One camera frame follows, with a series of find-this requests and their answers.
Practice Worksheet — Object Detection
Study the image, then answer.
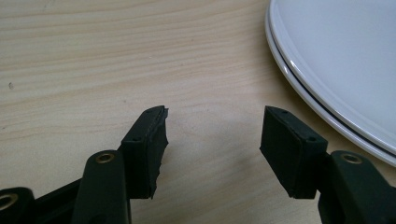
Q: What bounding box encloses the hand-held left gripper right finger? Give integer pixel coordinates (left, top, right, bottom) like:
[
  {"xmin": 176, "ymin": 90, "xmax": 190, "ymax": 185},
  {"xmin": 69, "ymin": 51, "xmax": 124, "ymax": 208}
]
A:
[{"xmin": 259, "ymin": 105, "xmax": 329, "ymax": 200}]

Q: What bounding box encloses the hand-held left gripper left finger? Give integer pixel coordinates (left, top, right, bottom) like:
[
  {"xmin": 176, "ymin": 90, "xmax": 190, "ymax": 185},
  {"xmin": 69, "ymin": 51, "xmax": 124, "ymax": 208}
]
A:
[{"xmin": 120, "ymin": 105, "xmax": 170, "ymax": 200}]

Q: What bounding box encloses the white plate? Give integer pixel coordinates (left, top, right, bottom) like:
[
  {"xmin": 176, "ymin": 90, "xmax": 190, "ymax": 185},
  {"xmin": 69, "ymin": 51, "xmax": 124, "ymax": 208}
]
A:
[
  {"xmin": 264, "ymin": 10, "xmax": 396, "ymax": 168},
  {"xmin": 268, "ymin": 0, "xmax": 396, "ymax": 156}
]

